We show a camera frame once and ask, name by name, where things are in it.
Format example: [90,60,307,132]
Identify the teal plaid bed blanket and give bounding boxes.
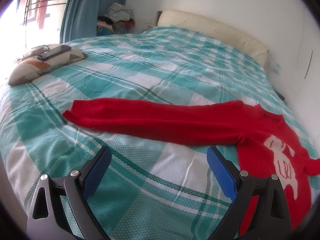
[0,25,313,240]

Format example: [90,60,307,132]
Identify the hanging orange garment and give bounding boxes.
[37,0,52,29]

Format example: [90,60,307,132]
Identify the clear glasses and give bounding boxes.
[19,45,49,62]

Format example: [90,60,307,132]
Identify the black smartphone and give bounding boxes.
[37,45,72,61]

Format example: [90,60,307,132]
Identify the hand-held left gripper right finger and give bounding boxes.
[206,146,293,240]

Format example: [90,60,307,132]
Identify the blue curtain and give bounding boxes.
[59,0,130,43]

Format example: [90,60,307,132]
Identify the pile of clothes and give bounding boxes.
[96,2,135,37]

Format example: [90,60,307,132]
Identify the white wardrobe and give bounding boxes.
[282,5,320,160]

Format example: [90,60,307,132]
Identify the red sweater with white figure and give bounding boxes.
[62,99,320,238]

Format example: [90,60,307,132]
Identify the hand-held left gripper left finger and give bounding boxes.
[26,145,113,240]

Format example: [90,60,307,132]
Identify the patterned beige pillow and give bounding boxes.
[8,44,88,86]

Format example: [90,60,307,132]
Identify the black window railing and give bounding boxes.
[20,0,69,25]

